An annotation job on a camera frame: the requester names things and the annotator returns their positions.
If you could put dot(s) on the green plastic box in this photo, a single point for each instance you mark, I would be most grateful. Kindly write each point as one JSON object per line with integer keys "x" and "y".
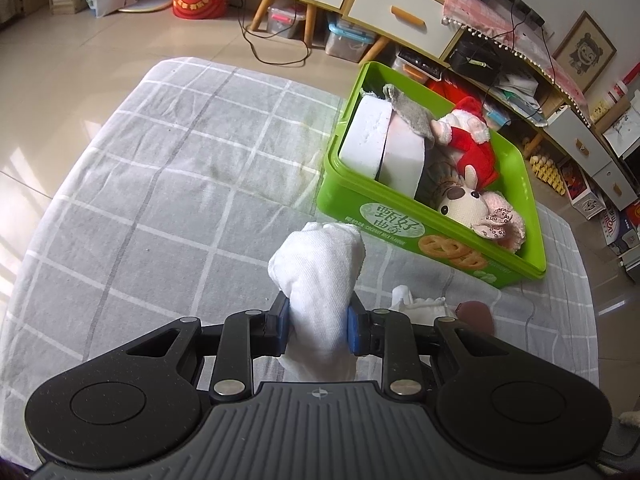
{"x": 400, "y": 220}

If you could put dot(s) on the mouse doll with blue dress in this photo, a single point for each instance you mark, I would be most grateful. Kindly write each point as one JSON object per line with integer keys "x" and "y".
{"x": 460, "y": 205}

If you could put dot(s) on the white cloth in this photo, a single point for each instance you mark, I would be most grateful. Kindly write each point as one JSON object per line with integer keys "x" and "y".
{"x": 420, "y": 310}
{"x": 320, "y": 280}

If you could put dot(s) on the framed cartoon picture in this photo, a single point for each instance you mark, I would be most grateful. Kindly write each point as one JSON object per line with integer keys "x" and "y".
{"x": 585, "y": 52}

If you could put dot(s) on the clear storage box pink contents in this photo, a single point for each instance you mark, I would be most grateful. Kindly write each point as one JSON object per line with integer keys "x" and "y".
{"x": 285, "y": 22}

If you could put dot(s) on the red flat box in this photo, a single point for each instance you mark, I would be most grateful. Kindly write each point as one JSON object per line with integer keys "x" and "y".
{"x": 450, "y": 91}

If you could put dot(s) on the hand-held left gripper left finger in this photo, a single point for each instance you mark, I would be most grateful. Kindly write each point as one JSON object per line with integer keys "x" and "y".
{"x": 284, "y": 322}

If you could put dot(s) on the white paper cup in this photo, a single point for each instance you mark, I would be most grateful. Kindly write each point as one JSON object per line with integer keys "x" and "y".
{"x": 607, "y": 100}

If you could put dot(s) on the grey checked blanket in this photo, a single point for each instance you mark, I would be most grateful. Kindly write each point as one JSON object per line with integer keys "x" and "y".
{"x": 175, "y": 185}

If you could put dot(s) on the santa plush doll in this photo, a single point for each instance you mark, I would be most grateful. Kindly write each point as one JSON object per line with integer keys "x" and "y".
{"x": 467, "y": 145}

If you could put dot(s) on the white sponge block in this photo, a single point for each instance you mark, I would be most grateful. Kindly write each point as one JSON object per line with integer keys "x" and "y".
{"x": 365, "y": 135}

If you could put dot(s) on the round white board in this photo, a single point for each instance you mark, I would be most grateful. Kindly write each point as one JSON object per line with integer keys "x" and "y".
{"x": 147, "y": 4}

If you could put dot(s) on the grey-green towel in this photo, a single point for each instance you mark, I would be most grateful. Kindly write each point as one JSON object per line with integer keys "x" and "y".
{"x": 412, "y": 117}

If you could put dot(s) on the small clear storage box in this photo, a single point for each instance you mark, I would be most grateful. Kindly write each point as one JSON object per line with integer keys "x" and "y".
{"x": 495, "y": 115}

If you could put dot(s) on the clear box with black keyboard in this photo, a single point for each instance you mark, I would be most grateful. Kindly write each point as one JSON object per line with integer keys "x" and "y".
{"x": 417, "y": 65}

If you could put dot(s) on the white and red carton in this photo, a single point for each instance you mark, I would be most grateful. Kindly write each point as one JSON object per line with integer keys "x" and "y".
{"x": 582, "y": 190}

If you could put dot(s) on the black case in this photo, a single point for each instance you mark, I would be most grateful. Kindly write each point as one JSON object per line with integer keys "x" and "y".
{"x": 472, "y": 60}

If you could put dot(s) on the pink fringed cloth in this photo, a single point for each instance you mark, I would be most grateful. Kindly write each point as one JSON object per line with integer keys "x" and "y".
{"x": 500, "y": 20}

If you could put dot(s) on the clear storage box blue lid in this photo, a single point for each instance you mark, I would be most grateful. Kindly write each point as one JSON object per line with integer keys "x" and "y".
{"x": 347, "y": 40}

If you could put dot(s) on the long low cabinet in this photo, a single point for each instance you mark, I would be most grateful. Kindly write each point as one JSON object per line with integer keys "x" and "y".
{"x": 585, "y": 145}

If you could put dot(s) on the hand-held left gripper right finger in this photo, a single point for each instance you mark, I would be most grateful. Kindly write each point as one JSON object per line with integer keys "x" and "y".
{"x": 355, "y": 327}

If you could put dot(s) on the pink plush toy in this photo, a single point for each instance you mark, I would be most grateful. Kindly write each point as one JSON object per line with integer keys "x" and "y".
{"x": 515, "y": 232}

